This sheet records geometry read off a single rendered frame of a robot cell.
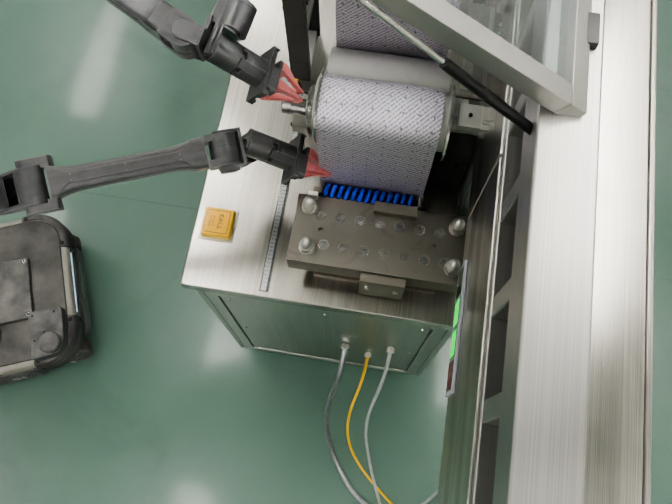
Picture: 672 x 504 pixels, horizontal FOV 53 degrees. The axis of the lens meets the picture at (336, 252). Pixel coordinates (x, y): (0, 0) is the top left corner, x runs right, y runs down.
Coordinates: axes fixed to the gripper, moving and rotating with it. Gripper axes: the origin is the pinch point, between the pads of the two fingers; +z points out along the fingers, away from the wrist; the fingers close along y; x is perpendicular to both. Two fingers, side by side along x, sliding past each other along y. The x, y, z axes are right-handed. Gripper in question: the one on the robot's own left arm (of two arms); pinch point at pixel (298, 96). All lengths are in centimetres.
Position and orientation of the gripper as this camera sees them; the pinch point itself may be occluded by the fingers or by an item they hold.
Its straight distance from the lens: 135.1
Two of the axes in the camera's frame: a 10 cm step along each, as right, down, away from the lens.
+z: 7.7, 3.5, 5.4
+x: 6.1, -1.4, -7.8
